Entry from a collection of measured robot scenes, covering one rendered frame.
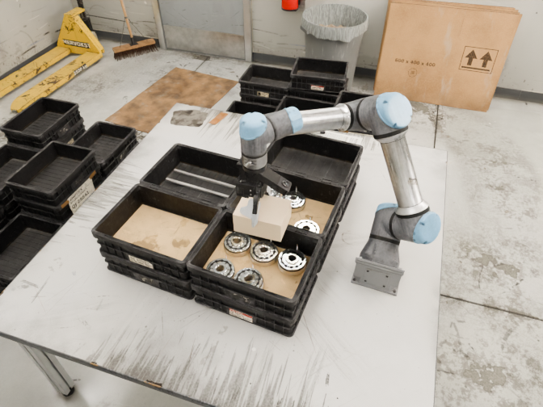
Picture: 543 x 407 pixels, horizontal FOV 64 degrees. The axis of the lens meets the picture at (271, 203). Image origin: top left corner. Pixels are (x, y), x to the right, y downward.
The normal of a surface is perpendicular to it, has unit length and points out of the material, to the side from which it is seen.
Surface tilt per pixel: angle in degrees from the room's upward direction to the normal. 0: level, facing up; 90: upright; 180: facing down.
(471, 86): 74
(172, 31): 90
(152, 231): 0
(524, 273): 0
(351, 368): 0
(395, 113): 49
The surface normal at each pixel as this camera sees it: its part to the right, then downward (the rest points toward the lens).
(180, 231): 0.00, -0.72
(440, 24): -0.30, 0.55
